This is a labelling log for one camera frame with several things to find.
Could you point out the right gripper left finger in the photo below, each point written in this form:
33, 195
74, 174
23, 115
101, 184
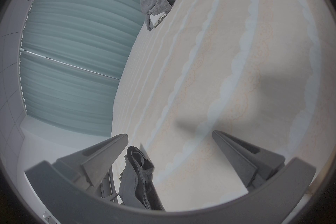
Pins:
105, 157

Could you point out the black T-shirt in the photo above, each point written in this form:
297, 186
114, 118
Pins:
136, 186

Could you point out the bed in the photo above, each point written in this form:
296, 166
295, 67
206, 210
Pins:
223, 60

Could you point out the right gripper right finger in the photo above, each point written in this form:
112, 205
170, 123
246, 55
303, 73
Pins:
236, 156

